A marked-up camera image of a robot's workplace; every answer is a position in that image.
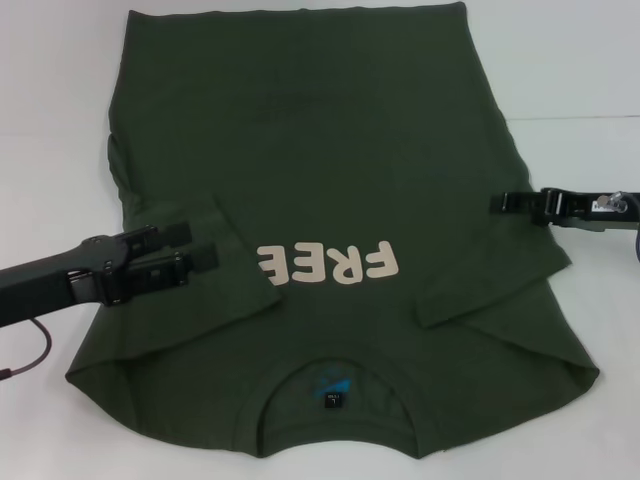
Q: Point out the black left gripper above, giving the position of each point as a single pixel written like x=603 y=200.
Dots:
x=55 y=272

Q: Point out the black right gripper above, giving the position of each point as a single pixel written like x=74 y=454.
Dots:
x=595 y=212

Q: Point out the dark green FREE T-shirt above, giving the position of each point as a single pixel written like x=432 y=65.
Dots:
x=325 y=125

